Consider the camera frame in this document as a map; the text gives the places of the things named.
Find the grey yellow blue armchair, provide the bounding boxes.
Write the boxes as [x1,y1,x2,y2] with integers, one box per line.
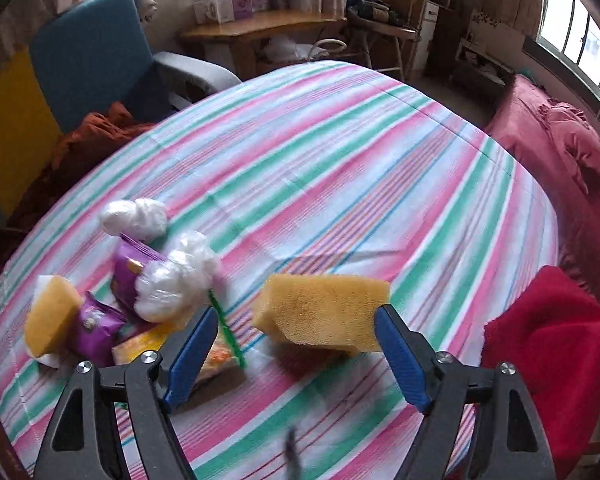
[0,0,242,216]

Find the barred side window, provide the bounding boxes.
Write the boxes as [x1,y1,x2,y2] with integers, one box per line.
[536,0,600,107]

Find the brown blanket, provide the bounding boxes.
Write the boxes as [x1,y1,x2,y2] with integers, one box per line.
[0,101,157,261]

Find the green yellow packet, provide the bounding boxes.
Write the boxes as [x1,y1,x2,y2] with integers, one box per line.
[195,290,247,387]

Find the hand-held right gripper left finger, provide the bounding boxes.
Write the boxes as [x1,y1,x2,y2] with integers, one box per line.
[32,305,220,480]

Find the striped bed sheet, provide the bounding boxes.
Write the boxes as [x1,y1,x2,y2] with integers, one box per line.
[0,60,561,480]

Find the pink bed blanket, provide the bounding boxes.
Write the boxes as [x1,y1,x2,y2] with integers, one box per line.
[484,74,600,311]

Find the plastic-wrapped white ball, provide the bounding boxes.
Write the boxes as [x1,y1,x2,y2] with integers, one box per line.
[134,230,222,324]
[100,198,170,241]

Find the white plastic bag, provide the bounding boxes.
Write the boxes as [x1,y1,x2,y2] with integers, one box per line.
[262,35,347,64]

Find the red cloth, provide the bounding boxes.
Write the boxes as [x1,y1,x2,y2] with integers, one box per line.
[481,265,600,480]

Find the white appliance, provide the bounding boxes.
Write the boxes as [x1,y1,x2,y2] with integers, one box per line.
[422,2,442,72]

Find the low cluttered shelf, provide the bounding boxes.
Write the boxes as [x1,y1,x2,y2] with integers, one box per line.
[452,35,517,92]

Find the wooden desk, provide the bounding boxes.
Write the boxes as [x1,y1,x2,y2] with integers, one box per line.
[180,9,349,81]

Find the purple packet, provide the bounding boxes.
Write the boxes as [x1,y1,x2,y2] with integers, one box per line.
[70,294,132,369]
[111,234,169,312]

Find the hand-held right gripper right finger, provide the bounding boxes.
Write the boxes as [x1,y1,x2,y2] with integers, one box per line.
[374,303,558,480]

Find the light wooden chair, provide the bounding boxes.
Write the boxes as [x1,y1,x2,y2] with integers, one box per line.
[346,0,427,82]

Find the cardboard box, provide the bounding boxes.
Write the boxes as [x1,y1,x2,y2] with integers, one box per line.
[470,9,527,56]

